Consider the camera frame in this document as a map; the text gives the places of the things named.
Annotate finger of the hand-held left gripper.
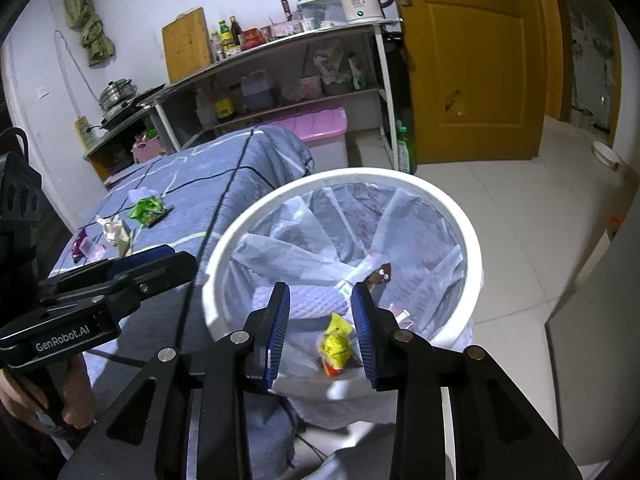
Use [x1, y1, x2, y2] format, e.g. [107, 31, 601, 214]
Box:
[37, 252, 199, 326]
[40, 246, 174, 301]

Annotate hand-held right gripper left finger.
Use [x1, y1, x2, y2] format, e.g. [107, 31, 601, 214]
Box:
[57, 281, 292, 480]

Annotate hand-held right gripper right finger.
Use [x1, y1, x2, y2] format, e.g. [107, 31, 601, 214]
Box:
[350, 282, 583, 480]

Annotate yellow snack wrapper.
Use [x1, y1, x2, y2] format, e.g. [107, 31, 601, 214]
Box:
[316, 312, 357, 378]

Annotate purple milk carton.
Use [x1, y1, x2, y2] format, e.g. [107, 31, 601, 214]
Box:
[389, 302, 414, 331]

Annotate beige wrapper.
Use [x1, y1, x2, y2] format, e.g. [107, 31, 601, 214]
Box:
[95, 214, 137, 257]

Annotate green snack packet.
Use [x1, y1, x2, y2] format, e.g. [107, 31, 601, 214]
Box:
[126, 196, 174, 229]

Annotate purple snack packet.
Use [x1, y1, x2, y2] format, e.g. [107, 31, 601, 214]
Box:
[71, 227, 96, 264]

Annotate clear bin liner bag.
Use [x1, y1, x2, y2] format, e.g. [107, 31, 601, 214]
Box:
[235, 182, 468, 376]

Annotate white trash bin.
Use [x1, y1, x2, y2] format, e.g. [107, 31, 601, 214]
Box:
[201, 167, 485, 403]

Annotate person's left hand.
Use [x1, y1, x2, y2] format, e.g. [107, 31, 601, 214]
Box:
[0, 354, 97, 441]

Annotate pink plastic basket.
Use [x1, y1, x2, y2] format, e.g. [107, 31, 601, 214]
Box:
[131, 135, 166, 163]

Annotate small wooden shelf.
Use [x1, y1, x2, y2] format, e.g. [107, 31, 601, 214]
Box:
[82, 105, 171, 181]

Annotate yellow power strip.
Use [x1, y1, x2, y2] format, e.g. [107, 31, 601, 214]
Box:
[75, 116, 96, 150]

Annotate black induction cooker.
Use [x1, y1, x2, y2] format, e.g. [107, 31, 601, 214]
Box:
[100, 84, 167, 128]

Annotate translucent white bottle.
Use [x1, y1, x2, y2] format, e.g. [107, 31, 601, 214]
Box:
[195, 89, 217, 128]

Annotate steel pot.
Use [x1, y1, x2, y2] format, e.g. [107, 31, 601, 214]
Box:
[99, 78, 138, 111]

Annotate yellow-label oil bottle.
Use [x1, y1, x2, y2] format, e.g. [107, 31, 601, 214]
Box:
[214, 85, 237, 122]

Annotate green plastic bottle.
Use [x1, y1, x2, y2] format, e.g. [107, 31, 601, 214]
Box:
[396, 121, 418, 175]

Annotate dark purple jug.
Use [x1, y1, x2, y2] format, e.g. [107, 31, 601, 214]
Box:
[240, 72, 276, 111]

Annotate pink lidded storage box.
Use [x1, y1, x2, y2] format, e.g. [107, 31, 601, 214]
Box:
[260, 106, 349, 173]

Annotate wooden cutting board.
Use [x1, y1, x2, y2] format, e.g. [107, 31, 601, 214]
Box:
[161, 7, 213, 84]

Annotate pink plastic container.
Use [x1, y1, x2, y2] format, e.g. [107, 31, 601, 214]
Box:
[280, 77, 322, 103]

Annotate grey cabinet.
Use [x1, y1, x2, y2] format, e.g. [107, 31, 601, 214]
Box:
[545, 232, 640, 466]

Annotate green hanging cloth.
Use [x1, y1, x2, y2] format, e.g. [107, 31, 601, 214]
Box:
[62, 0, 116, 67]

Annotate crumpled plastic bags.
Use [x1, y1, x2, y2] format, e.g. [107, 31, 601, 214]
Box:
[314, 50, 368, 93]

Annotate white metal shelf unit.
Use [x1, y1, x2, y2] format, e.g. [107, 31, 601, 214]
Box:
[137, 19, 403, 171]

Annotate yellow wooden door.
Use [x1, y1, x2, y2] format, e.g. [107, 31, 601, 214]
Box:
[385, 0, 548, 163]

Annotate white floor bowl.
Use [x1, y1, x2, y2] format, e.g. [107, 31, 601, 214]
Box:
[592, 141, 621, 168]

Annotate clear plastic storage box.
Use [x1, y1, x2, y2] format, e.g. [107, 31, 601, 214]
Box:
[297, 0, 343, 23]

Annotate grey power cord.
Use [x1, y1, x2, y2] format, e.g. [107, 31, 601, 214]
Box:
[54, 30, 101, 121]

